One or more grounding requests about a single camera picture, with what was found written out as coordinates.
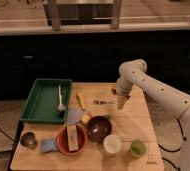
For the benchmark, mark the white frame stand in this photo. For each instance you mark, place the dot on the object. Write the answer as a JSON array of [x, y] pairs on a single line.
[[82, 12]]

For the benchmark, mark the yellow toy food piece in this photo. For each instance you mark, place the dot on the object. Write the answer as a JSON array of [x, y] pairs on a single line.
[[85, 118]]

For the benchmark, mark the wooden block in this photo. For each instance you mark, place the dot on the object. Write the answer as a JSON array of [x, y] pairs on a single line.
[[72, 137]]

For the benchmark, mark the blue sponge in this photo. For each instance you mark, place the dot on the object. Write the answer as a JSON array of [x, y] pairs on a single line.
[[48, 145]]

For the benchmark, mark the purple bowl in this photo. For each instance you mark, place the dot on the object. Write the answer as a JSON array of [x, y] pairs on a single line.
[[98, 128]]

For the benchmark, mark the small metal cup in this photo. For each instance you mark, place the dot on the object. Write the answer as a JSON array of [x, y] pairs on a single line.
[[28, 140]]

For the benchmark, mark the orange bowl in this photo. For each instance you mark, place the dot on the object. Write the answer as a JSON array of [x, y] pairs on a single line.
[[62, 141]]

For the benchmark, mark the metal fork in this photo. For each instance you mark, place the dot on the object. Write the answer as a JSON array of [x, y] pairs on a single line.
[[100, 102]]

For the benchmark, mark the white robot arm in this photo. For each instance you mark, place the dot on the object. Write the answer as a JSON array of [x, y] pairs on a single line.
[[134, 73]]

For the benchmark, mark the white cup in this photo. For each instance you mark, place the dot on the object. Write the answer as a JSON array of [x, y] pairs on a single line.
[[112, 144]]

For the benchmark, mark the light blue cloth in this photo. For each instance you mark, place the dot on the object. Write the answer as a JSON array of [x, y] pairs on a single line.
[[74, 116]]

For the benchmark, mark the green cup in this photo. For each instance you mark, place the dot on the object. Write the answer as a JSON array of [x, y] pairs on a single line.
[[137, 148]]

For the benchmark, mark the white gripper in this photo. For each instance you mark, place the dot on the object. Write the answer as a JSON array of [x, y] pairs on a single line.
[[123, 88]]

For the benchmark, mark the red-brown grapes bunch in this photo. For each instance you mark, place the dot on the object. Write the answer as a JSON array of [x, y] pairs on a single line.
[[115, 93]]

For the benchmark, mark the green plastic tray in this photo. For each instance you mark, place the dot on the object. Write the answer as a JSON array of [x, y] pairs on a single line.
[[42, 103]]

